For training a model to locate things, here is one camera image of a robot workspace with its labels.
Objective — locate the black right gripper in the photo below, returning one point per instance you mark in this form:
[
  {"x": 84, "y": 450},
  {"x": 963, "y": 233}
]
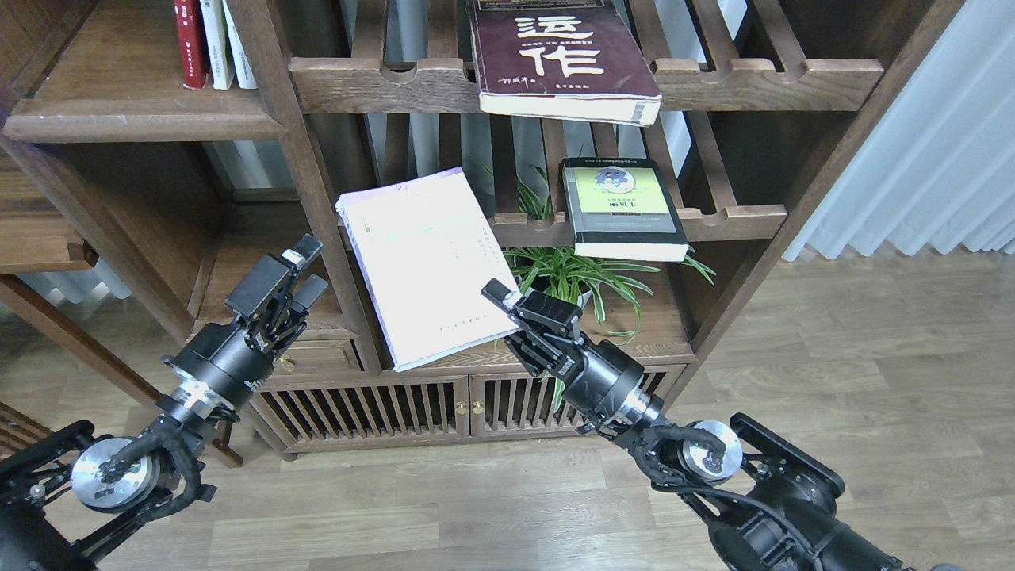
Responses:
[{"x": 601, "y": 381}]

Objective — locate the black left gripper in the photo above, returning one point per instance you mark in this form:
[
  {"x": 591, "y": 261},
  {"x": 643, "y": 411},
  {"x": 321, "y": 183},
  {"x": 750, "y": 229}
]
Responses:
[{"x": 234, "y": 360}]

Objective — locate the green and black book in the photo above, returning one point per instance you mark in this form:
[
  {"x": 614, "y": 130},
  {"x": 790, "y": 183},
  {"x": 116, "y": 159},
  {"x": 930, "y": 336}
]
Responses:
[{"x": 620, "y": 208}]

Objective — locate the pale lavender white book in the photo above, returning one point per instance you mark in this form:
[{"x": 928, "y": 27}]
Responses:
[{"x": 426, "y": 250}]

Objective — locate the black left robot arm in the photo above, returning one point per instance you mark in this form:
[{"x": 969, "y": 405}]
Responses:
[{"x": 155, "y": 475}]

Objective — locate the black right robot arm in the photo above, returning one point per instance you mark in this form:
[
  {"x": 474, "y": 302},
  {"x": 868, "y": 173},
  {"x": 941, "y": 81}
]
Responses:
[{"x": 767, "y": 505}]

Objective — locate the white plant pot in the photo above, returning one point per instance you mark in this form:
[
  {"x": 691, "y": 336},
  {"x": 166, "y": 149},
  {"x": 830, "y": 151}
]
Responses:
[{"x": 578, "y": 295}]

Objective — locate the green spider plant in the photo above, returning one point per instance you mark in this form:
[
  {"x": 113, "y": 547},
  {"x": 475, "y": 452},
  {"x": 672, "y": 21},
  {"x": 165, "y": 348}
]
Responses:
[{"x": 537, "y": 267}]

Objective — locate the brass drawer knob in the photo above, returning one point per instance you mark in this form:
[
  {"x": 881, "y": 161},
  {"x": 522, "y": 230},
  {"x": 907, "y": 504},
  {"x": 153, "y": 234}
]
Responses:
[{"x": 285, "y": 364}]

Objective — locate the white teal upright book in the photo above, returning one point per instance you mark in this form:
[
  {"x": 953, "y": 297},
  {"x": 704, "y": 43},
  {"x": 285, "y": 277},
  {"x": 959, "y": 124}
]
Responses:
[{"x": 244, "y": 74}]

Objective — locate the red upright book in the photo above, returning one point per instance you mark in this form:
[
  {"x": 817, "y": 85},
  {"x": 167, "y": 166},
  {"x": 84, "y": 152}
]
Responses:
[{"x": 192, "y": 43}]

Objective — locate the maroon book white characters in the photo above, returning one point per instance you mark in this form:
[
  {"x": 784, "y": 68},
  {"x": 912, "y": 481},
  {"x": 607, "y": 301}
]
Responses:
[{"x": 568, "y": 60}]

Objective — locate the white curtain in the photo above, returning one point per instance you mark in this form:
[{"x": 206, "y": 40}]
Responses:
[{"x": 938, "y": 169}]

